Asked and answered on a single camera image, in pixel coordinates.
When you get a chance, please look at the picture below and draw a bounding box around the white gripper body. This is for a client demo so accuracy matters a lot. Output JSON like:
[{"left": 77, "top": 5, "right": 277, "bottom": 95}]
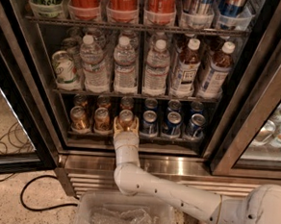
[{"left": 114, "top": 131, "right": 140, "bottom": 166}]

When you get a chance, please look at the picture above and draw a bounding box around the orange can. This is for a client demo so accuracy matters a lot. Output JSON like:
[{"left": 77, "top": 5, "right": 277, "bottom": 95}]
[
  {"left": 94, "top": 108, "right": 112, "bottom": 132},
  {"left": 73, "top": 94, "right": 89, "bottom": 111},
  {"left": 96, "top": 96, "right": 112, "bottom": 110},
  {"left": 118, "top": 109, "right": 135, "bottom": 131},
  {"left": 70, "top": 106, "right": 89, "bottom": 130},
  {"left": 119, "top": 96, "right": 135, "bottom": 111}
]

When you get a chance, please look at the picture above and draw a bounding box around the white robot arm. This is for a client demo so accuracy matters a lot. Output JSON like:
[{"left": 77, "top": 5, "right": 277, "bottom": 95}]
[{"left": 113, "top": 119, "right": 281, "bottom": 224}]

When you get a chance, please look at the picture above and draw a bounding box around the blue can front left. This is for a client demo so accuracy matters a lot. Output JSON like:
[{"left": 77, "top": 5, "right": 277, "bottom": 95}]
[{"left": 140, "top": 111, "right": 157, "bottom": 136}]

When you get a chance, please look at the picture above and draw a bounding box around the blue can back left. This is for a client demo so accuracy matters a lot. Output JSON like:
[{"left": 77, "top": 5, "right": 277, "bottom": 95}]
[{"left": 144, "top": 98, "right": 158, "bottom": 112}]

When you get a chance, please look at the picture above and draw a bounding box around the blue can front middle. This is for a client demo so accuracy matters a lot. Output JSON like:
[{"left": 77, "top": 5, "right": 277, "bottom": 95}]
[{"left": 163, "top": 112, "right": 182, "bottom": 136}]

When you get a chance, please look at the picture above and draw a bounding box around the blue can back middle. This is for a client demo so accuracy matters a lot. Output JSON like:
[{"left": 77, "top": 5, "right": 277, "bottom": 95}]
[{"left": 166, "top": 100, "right": 182, "bottom": 112}]

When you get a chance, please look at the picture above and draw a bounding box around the blue can front right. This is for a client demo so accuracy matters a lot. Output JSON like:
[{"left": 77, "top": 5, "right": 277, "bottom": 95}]
[{"left": 185, "top": 113, "right": 206, "bottom": 138}]

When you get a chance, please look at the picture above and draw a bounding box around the blue can back right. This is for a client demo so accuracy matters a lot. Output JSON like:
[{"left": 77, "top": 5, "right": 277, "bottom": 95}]
[{"left": 190, "top": 100, "right": 204, "bottom": 114}]

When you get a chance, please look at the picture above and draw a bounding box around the green white can front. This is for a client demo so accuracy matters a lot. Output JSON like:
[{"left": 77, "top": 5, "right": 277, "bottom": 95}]
[{"left": 51, "top": 50, "right": 79, "bottom": 84}]

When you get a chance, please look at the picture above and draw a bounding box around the stainless steel fridge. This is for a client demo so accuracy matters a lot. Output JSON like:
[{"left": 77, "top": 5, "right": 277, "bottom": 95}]
[{"left": 11, "top": 0, "right": 281, "bottom": 196}]

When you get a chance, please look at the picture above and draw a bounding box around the silver can behind green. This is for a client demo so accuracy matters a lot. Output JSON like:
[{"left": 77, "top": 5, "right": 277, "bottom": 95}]
[{"left": 62, "top": 37, "right": 82, "bottom": 69}]

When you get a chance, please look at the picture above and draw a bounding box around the open fridge glass door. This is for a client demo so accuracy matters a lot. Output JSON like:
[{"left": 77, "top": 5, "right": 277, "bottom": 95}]
[{"left": 0, "top": 0, "right": 56, "bottom": 175}]

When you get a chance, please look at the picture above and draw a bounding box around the right fridge glass door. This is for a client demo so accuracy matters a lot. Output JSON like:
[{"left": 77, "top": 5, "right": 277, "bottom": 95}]
[{"left": 205, "top": 0, "right": 281, "bottom": 180}]

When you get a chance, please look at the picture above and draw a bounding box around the red cola can middle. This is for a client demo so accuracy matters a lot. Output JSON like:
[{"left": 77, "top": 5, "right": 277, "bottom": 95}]
[{"left": 109, "top": 0, "right": 138, "bottom": 22}]

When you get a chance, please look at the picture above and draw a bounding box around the red cola can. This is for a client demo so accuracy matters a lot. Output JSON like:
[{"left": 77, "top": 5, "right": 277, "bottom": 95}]
[
  {"left": 109, "top": 0, "right": 138, "bottom": 22},
  {"left": 147, "top": 0, "right": 176, "bottom": 25},
  {"left": 68, "top": 0, "right": 100, "bottom": 20}
]

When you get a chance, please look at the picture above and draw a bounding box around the red cola can right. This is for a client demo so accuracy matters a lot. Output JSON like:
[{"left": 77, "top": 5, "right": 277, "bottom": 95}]
[{"left": 147, "top": 0, "right": 176, "bottom": 25}]

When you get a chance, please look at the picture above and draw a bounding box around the red cola can left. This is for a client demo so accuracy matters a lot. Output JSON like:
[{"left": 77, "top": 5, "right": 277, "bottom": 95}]
[{"left": 68, "top": 0, "right": 100, "bottom": 20}]

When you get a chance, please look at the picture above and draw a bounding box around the blue striped can left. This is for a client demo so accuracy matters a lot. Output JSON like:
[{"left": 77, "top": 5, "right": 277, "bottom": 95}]
[{"left": 183, "top": 0, "right": 214, "bottom": 15}]

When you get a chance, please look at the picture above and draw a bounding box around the blue striped can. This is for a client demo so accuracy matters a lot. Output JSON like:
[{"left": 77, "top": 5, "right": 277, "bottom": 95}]
[
  {"left": 183, "top": 0, "right": 214, "bottom": 15},
  {"left": 218, "top": 0, "right": 247, "bottom": 17}
]

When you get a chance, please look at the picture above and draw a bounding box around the blue striped can right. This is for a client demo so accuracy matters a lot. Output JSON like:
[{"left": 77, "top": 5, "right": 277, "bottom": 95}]
[{"left": 218, "top": 0, "right": 247, "bottom": 17}]

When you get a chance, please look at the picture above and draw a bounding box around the water bottle right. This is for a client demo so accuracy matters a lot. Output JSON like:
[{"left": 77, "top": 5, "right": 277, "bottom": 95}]
[{"left": 143, "top": 39, "right": 170, "bottom": 96}]

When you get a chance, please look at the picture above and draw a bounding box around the water bottle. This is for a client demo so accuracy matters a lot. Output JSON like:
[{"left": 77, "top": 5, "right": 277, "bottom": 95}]
[
  {"left": 114, "top": 36, "right": 137, "bottom": 94},
  {"left": 143, "top": 39, "right": 170, "bottom": 96},
  {"left": 80, "top": 35, "right": 110, "bottom": 93}
]

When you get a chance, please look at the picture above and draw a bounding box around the water bottle left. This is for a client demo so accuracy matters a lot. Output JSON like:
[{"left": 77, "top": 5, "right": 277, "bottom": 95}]
[{"left": 80, "top": 35, "right": 110, "bottom": 93}]

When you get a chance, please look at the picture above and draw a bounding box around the water bottle middle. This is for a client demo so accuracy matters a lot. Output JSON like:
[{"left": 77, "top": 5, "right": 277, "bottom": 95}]
[{"left": 114, "top": 36, "right": 137, "bottom": 94}]

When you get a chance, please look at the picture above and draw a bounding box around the clear plastic bin left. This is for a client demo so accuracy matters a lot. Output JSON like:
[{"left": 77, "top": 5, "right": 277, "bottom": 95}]
[{"left": 73, "top": 191, "right": 174, "bottom": 224}]

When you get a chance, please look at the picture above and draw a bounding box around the clear bubble wrap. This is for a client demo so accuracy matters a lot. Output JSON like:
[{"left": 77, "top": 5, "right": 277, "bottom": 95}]
[{"left": 90, "top": 209, "right": 158, "bottom": 224}]

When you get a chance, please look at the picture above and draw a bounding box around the tea bottle left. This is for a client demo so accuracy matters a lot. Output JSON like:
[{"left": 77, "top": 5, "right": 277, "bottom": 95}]
[{"left": 170, "top": 38, "right": 201, "bottom": 98}]

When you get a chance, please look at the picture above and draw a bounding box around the tea bottle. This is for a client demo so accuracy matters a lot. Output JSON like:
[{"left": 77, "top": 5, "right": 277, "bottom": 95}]
[
  {"left": 196, "top": 41, "right": 235, "bottom": 99},
  {"left": 170, "top": 38, "right": 201, "bottom": 98}
]

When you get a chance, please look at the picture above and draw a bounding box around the tea bottle right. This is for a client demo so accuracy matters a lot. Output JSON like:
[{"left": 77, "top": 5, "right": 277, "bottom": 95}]
[{"left": 196, "top": 41, "right": 235, "bottom": 99}]

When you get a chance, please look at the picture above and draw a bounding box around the black power cable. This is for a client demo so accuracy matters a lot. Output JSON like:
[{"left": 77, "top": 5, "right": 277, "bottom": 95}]
[{"left": 0, "top": 170, "right": 81, "bottom": 215}]

